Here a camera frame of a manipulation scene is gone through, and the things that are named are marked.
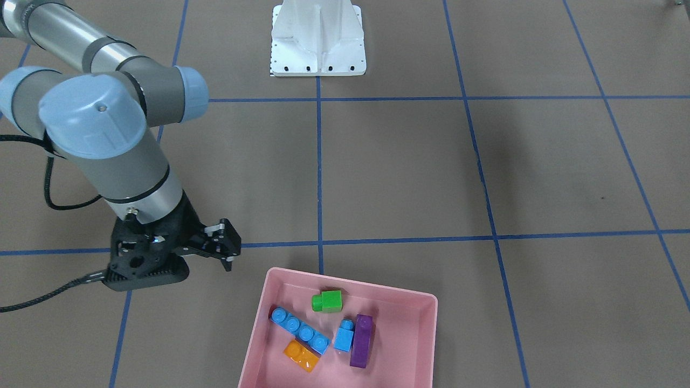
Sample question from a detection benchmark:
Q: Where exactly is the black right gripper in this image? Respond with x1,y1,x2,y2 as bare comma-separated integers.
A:
103,193,242,292

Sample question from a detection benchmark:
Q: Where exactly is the green toy block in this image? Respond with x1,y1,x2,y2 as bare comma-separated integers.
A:
311,290,343,314

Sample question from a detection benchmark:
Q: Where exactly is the orange toy block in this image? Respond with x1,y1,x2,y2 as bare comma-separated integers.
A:
283,339,320,373

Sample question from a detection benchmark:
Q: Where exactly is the long blue toy block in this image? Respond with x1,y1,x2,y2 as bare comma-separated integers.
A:
270,307,331,356

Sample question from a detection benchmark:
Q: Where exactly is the small blue toy block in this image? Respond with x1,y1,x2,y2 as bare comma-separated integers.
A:
333,319,355,352

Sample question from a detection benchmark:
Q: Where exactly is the purple toy block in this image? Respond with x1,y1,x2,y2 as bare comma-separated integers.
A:
349,314,374,369

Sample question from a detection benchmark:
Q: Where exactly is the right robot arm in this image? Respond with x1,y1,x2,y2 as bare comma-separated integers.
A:
2,1,241,292

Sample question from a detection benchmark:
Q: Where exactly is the pink plastic box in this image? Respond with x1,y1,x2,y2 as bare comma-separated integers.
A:
238,267,438,387

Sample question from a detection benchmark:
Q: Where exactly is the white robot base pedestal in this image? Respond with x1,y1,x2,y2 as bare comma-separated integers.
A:
270,1,367,77

